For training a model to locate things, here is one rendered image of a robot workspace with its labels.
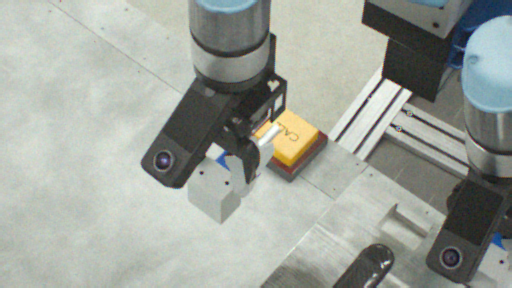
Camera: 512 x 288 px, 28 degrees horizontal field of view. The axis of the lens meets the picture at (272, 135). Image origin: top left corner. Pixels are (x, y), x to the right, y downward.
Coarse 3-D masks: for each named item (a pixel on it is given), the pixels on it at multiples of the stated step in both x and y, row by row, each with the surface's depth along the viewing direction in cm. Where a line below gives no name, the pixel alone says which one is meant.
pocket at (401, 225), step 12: (396, 204) 122; (384, 216) 121; (396, 216) 124; (408, 216) 122; (384, 228) 123; (396, 228) 123; (408, 228) 123; (420, 228) 122; (408, 240) 122; (420, 240) 122
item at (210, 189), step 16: (272, 128) 121; (208, 160) 116; (224, 160) 117; (192, 176) 115; (208, 176) 115; (224, 176) 115; (192, 192) 116; (208, 192) 114; (224, 192) 114; (208, 208) 116; (224, 208) 115
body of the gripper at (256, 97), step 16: (272, 48) 103; (272, 64) 105; (208, 80) 98; (256, 80) 99; (272, 80) 107; (240, 96) 103; (256, 96) 105; (272, 96) 105; (240, 112) 104; (256, 112) 104; (272, 112) 108; (224, 128) 104; (240, 128) 104; (256, 128) 109; (224, 144) 106
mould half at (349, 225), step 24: (360, 192) 122; (384, 192) 122; (336, 216) 120; (360, 216) 120; (312, 240) 119; (336, 240) 119; (360, 240) 119; (384, 240) 119; (432, 240) 119; (288, 264) 117; (312, 264) 117; (336, 264) 117; (408, 264) 117
